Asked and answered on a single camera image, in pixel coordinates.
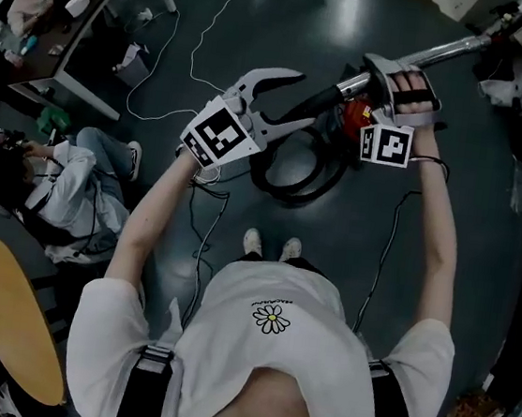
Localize black wrist band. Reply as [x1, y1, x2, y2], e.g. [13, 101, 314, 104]
[407, 153, 452, 184]

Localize green plastic object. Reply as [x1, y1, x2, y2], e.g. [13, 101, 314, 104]
[34, 104, 74, 134]

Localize red vacuum cleaner body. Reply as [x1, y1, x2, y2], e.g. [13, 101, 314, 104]
[334, 97, 380, 148]

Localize person's white shoe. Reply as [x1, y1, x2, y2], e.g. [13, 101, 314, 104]
[240, 227, 267, 259]
[279, 235, 305, 266]

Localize person's white right shoe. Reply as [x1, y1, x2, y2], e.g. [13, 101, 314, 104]
[279, 235, 305, 266]

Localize person's left forearm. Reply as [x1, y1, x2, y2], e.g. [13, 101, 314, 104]
[116, 139, 206, 261]

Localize black vacuum cleaner hose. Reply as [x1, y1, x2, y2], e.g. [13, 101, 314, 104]
[245, 77, 369, 213]

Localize dark desk with white legs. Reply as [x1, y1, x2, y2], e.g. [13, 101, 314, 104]
[0, 0, 180, 127]

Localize person's right forearm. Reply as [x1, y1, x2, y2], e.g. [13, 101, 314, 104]
[393, 127, 472, 293]

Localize person's white left shoe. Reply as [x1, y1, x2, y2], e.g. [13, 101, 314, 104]
[240, 227, 267, 259]

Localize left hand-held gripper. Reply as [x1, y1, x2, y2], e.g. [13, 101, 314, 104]
[174, 55, 327, 191]

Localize person's right hand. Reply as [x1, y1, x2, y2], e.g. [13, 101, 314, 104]
[388, 68, 437, 118]

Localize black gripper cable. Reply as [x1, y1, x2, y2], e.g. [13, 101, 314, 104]
[351, 185, 424, 342]
[172, 177, 233, 339]

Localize grey waste bin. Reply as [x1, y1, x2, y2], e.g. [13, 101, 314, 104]
[112, 40, 153, 92]

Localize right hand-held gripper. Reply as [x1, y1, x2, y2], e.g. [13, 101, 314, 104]
[350, 52, 449, 172]

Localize white flower print t-shirt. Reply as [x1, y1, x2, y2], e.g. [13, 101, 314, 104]
[58, 236, 465, 417]

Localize black harness strap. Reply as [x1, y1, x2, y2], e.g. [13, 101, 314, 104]
[361, 357, 423, 417]
[126, 342, 178, 417]

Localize long white floor cable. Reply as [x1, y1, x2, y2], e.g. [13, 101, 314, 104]
[123, 0, 269, 135]

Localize person's black trousers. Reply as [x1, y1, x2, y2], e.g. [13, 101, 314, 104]
[234, 248, 327, 276]

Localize round yellow stool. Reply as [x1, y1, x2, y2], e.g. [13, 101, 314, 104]
[0, 238, 84, 407]

